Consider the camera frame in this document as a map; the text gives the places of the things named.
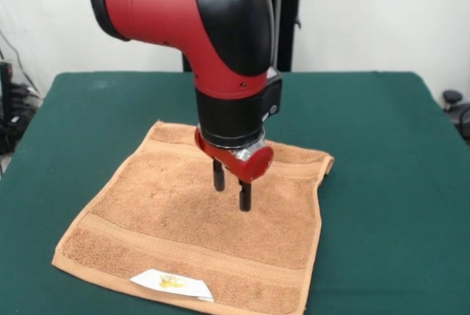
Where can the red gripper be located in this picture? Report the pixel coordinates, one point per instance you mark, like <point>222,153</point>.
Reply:
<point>253,166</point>

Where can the orange terry towel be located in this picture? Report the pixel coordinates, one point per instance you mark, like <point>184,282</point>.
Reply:
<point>147,227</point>

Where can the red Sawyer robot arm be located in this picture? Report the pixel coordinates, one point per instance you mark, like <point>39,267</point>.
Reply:
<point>191,17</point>

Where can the dark green table cloth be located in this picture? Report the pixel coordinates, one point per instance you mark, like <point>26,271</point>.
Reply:
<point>385,256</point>

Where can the black equipment stack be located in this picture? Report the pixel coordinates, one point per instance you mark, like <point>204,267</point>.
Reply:
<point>9,116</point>

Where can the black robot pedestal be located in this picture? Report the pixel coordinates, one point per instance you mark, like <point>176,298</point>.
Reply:
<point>286,28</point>

